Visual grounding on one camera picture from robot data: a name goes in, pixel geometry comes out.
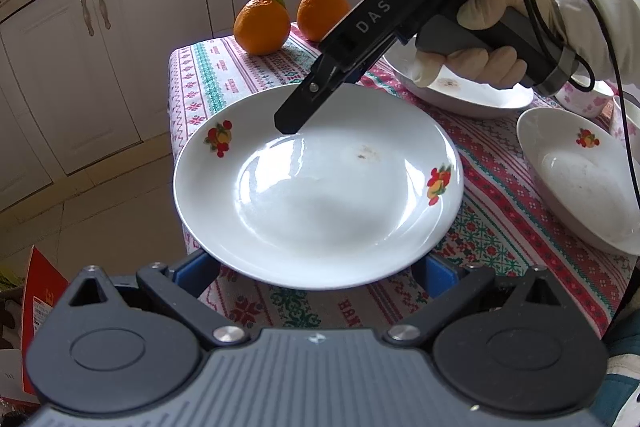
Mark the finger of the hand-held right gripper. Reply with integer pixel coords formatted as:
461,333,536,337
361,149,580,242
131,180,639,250
274,57,351,135

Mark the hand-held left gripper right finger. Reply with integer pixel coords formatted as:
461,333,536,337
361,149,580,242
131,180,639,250
385,253,568,350

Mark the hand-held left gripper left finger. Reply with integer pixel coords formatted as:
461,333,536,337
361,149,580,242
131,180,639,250
67,249,251,350

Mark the white plate with fruit print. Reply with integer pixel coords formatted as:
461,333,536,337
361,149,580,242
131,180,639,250
172,83,466,292
516,107,640,258
382,34,536,120

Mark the pink floral bowl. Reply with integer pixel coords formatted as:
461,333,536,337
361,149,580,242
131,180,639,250
555,74,616,120

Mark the white bowl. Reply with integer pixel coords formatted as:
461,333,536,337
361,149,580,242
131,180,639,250
610,94,640,148

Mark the person's right forearm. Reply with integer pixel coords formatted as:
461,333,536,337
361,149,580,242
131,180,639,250
522,0,640,82

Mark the person's right hand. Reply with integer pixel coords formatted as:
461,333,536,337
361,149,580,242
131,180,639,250
409,0,531,90

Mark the bumpy orange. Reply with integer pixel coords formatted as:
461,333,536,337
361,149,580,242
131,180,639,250
296,0,351,42

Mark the orange with leafy stem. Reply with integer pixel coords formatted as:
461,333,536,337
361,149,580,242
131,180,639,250
233,0,305,56

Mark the patterned red green tablecloth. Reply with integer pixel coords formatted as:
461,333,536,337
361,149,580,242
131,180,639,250
167,22,640,333

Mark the red cardboard box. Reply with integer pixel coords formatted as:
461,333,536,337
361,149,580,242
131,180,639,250
20,244,71,395

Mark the white kitchen cabinet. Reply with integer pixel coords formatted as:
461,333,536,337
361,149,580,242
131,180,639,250
0,0,640,212

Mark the teal white cloth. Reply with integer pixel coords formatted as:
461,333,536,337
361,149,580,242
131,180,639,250
605,307,640,427

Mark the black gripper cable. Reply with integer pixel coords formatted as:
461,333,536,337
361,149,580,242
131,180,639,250
500,0,640,208

